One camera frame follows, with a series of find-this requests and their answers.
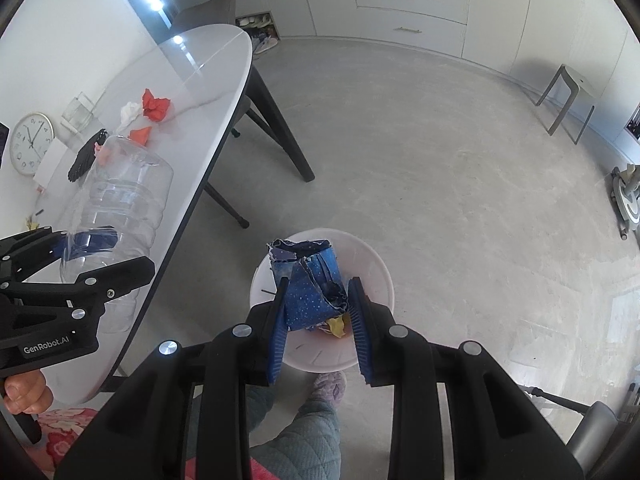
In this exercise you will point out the black foam net sleeve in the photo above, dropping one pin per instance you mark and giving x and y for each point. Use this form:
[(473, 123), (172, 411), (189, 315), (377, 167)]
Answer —
[(87, 157)]

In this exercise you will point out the clear plastic bottle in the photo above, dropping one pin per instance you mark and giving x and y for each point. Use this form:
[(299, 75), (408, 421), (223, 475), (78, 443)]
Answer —
[(125, 185)]

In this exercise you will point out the round wall clock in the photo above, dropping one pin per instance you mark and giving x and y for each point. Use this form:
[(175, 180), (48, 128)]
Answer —
[(30, 144)]

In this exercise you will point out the grey quilted pants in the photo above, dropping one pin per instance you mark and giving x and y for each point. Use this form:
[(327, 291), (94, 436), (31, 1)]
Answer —
[(300, 440)]

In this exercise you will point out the blue patterned carton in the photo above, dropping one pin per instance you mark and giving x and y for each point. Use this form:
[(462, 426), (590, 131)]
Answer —
[(305, 295)]

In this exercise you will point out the row of shoes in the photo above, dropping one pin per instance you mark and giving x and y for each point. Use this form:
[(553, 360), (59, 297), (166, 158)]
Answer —
[(257, 22)]

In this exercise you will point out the white folded card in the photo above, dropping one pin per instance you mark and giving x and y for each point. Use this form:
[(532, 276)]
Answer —
[(52, 165)]

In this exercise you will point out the black table base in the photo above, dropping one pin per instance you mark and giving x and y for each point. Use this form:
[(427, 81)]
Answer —
[(280, 125)]

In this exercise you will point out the white waste bin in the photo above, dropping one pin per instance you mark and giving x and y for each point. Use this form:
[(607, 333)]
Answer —
[(370, 270)]

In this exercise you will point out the yellow binder clip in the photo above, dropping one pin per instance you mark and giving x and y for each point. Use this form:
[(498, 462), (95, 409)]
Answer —
[(31, 223)]

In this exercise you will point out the grey drawer cabinet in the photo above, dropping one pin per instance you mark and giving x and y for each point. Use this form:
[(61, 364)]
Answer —
[(410, 10)]

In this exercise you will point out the purple fuzzy slipper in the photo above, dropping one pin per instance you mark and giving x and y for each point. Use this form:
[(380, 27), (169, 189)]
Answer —
[(325, 385)]

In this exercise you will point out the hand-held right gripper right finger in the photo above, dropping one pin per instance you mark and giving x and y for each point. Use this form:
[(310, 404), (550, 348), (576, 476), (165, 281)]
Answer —
[(361, 335)]

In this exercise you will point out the yellow and blue crumpled paper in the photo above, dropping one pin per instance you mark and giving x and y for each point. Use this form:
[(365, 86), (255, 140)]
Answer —
[(336, 327)]

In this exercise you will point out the red floral garment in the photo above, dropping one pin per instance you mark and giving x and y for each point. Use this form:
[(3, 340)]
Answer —
[(65, 427)]

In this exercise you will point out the person's left hand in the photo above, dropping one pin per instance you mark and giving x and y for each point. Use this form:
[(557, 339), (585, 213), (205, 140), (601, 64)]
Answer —
[(25, 392)]

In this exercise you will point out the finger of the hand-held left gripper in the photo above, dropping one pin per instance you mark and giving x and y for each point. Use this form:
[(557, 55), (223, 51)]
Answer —
[(50, 245), (125, 270)]

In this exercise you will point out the glass pitcher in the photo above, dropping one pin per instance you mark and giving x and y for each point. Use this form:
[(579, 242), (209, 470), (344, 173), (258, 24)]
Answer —
[(77, 112)]

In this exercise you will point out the red crumpled paper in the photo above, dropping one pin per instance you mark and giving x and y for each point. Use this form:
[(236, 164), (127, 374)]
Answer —
[(156, 106)]

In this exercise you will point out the grey green stool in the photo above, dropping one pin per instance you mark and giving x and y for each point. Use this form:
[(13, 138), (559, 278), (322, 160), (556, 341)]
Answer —
[(570, 77)]

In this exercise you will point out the white crumpled tissue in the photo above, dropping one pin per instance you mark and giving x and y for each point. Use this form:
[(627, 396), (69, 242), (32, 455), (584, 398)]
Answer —
[(130, 112)]

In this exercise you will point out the dark grey dining chair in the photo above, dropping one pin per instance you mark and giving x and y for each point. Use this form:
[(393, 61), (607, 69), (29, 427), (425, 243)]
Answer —
[(212, 10)]

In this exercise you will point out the grey padded chair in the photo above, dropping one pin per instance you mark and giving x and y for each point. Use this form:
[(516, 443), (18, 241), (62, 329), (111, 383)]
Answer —
[(595, 425)]

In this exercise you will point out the orange paper box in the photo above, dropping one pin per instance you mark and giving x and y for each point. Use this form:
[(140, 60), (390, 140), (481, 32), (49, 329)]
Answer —
[(141, 135)]

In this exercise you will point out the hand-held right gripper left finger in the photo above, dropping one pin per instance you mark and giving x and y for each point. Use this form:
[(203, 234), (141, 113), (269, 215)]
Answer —
[(277, 335)]

